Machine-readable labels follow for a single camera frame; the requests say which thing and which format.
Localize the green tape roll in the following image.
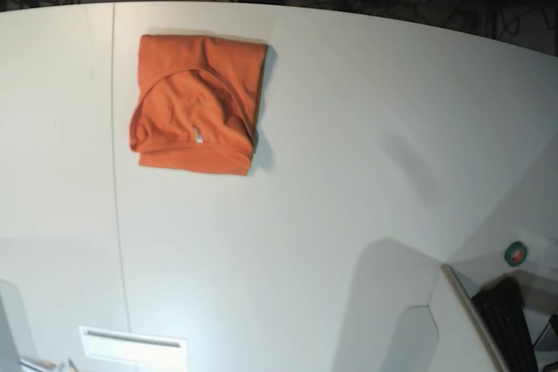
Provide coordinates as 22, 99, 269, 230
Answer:
504, 241, 528, 267

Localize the orange t-shirt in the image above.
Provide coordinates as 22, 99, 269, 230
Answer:
129, 35, 268, 176

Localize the black keyboard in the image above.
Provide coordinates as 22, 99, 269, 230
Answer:
472, 276, 538, 372

